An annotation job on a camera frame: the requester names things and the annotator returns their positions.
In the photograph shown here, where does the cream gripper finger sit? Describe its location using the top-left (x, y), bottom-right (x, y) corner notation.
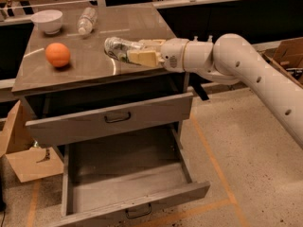
top-left (127, 50), bottom-right (164, 67)
top-left (139, 39), bottom-right (166, 47)

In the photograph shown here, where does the black drawer handle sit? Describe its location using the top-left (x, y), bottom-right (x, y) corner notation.
top-left (104, 112), bottom-right (132, 124)
top-left (125, 203), bottom-right (152, 219)

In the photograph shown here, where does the orange ball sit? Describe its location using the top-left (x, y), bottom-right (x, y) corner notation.
top-left (45, 43), bottom-right (70, 68)

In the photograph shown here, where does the grey open drawer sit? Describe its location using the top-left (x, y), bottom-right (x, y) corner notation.
top-left (26, 93), bottom-right (193, 147)
top-left (50, 125), bottom-right (210, 227)

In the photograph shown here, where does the black upper drawer handle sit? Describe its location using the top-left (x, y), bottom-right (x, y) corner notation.
top-left (104, 112), bottom-right (132, 124)

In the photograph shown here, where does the corovan cardboard box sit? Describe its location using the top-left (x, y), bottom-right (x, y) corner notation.
top-left (262, 37), bottom-right (303, 87)

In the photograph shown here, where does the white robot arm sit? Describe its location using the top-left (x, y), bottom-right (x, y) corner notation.
top-left (126, 34), bottom-right (303, 147)

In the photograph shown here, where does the grey lower open drawer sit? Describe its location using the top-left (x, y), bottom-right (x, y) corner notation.
top-left (50, 125), bottom-right (210, 227)

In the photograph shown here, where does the clear plastic water bottle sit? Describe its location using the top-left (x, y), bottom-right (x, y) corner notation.
top-left (77, 8), bottom-right (98, 35)

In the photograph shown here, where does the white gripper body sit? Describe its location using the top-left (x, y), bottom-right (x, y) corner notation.
top-left (160, 38), bottom-right (188, 73)

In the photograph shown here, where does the grey upper open drawer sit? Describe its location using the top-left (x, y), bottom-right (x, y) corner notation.
top-left (26, 93), bottom-right (193, 147)

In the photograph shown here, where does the grey drawer cabinet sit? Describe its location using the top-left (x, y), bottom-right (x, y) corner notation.
top-left (11, 2), bottom-right (195, 149)

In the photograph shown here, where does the white bowl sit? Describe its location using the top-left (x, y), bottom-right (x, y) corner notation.
top-left (30, 9), bottom-right (62, 35)

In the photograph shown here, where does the black lower drawer handle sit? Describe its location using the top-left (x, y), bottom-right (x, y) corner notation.
top-left (125, 203), bottom-right (152, 219)

